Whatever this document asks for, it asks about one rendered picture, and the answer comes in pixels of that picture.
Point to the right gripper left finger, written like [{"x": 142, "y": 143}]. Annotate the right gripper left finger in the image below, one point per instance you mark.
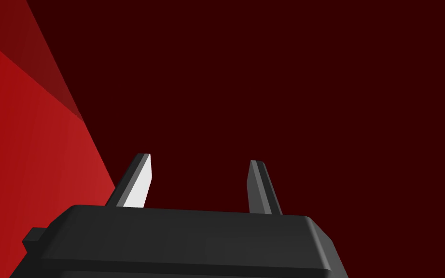
[{"x": 136, "y": 186}]

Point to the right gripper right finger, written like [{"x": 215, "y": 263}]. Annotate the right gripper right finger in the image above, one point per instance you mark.
[{"x": 260, "y": 191}]

